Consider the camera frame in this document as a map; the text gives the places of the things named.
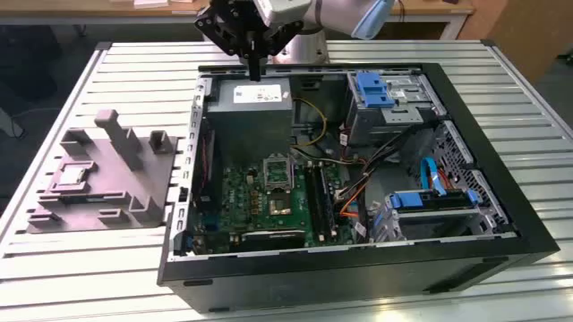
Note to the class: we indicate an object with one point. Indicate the blue port connector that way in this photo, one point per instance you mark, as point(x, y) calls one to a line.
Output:
point(188, 243)

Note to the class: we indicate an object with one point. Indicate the silver disk bay cage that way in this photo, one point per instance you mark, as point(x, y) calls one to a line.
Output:
point(441, 223)

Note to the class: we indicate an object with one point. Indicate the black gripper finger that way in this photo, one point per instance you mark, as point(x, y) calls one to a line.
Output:
point(277, 47)
point(202, 24)

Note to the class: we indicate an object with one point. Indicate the black case fan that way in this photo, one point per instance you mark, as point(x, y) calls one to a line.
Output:
point(216, 194)

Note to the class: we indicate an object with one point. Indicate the RAM stick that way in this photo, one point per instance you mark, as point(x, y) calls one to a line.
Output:
point(85, 198)

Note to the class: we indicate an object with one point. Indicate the wooden desk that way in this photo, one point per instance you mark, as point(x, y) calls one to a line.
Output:
point(425, 8)

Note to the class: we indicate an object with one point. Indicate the wooden cabinet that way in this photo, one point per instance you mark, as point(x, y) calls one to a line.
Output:
point(528, 33)

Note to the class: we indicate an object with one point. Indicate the blue expansion slot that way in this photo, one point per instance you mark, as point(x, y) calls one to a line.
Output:
point(212, 224)

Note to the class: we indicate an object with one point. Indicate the silver drive cage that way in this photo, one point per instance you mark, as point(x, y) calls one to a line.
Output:
point(401, 115)

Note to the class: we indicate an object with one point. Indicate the metal locking lever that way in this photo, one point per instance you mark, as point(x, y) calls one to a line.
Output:
point(293, 174)

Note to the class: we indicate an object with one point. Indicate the hard disk in blue carrier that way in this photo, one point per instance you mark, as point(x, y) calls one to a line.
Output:
point(408, 200)

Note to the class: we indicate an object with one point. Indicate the blue drive bay latch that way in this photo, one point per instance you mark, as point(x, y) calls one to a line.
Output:
point(373, 89)

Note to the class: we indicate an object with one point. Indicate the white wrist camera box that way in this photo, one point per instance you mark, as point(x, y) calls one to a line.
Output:
point(282, 11)

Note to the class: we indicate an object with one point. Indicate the CPU socket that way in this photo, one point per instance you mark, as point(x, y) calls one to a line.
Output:
point(281, 207)

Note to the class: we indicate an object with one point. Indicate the grey power supply unit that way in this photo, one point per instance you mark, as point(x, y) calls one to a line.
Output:
point(250, 131)

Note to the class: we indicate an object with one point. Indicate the black RAM slot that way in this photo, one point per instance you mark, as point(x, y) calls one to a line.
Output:
point(326, 201)
point(312, 201)

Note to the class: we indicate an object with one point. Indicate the silver CPU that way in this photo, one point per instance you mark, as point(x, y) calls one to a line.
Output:
point(71, 176)

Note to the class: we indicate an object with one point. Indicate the black PC case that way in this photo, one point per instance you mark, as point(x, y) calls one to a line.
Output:
point(313, 288)

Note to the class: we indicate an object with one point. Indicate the black graphics card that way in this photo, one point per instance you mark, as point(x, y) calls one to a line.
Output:
point(273, 239)

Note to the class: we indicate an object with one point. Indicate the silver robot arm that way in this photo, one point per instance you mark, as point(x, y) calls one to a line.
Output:
point(305, 47)

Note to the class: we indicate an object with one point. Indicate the grey parts rack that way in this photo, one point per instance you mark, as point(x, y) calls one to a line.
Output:
point(111, 174)

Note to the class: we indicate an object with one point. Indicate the green motherboard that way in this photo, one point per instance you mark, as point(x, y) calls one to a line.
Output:
point(242, 211)

